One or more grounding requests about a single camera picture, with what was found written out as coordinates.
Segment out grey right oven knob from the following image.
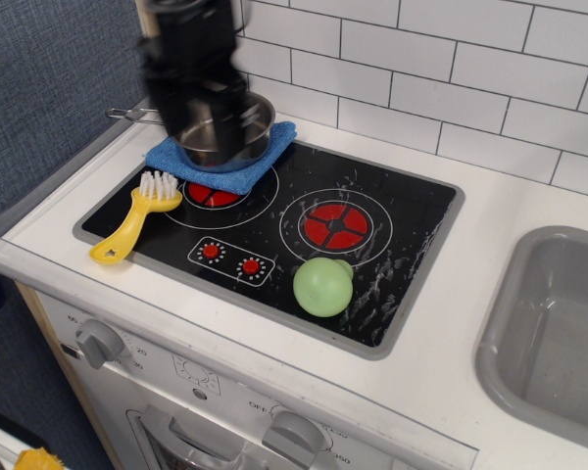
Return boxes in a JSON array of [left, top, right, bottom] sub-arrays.
[[262, 411, 325, 469]]

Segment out grey left oven knob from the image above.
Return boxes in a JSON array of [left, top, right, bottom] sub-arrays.
[[75, 319, 124, 370]]

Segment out black toy stovetop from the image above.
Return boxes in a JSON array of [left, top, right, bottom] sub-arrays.
[[73, 140, 466, 362]]

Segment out green toy pear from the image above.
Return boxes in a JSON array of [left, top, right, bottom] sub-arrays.
[[293, 258, 354, 318]]

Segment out yellow dish brush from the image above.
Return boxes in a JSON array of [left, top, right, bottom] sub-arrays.
[[89, 170, 182, 265]]

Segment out stainless steel pot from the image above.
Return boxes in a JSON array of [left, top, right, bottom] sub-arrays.
[[105, 90, 275, 173]]

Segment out blue folded cloth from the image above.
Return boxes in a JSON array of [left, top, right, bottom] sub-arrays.
[[145, 121, 297, 195]]

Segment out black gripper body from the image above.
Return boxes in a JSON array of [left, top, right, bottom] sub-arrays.
[[140, 1, 250, 113]]

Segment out grey sink basin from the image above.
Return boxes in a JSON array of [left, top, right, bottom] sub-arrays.
[[475, 226, 588, 447]]

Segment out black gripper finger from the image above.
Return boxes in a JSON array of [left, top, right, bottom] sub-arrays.
[[212, 93, 265, 166], [149, 73, 211, 137]]

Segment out white toy oven front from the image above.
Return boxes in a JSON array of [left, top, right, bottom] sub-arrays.
[[33, 291, 422, 470]]

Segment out grey oven knob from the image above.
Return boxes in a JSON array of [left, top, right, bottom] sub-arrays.
[[262, 411, 325, 469], [75, 319, 124, 370]]

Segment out wooden side post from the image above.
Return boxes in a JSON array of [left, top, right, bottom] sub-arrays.
[[134, 0, 214, 112]]

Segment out yellow object bottom left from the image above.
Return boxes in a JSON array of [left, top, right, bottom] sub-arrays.
[[14, 447, 65, 470]]

